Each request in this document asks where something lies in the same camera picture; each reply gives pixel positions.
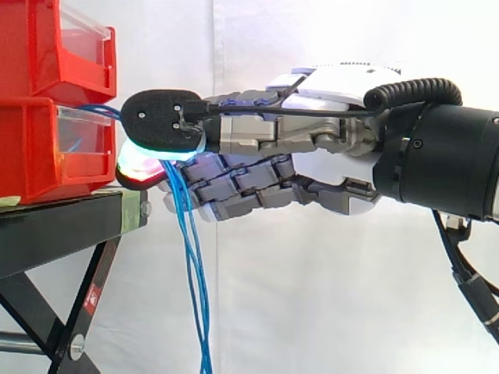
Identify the thin black cable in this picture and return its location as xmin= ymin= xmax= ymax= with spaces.
xmin=430 ymin=209 xmax=499 ymax=344

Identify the black coiled cable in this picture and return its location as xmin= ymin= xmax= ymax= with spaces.
xmin=362 ymin=77 xmax=464 ymax=116

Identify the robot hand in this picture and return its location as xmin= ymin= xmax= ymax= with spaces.
xmin=115 ymin=61 xmax=403 ymax=224

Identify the blue cable bundle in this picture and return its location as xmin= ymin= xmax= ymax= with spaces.
xmin=65 ymin=104 xmax=214 ymax=374

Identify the black stand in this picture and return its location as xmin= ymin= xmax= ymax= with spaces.
xmin=0 ymin=186 xmax=151 ymax=374

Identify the red bin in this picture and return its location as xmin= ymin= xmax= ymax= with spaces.
xmin=0 ymin=97 xmax=117 ymax=206
xmin=0 ymin=0 xmax=118 ymax=108

